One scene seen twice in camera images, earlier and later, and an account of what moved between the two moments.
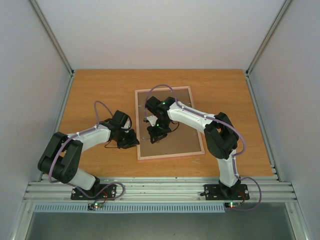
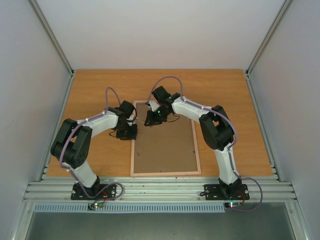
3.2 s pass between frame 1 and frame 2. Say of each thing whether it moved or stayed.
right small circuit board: stayed
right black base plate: stayed
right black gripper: moved
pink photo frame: moved
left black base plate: stayed
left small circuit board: stayed
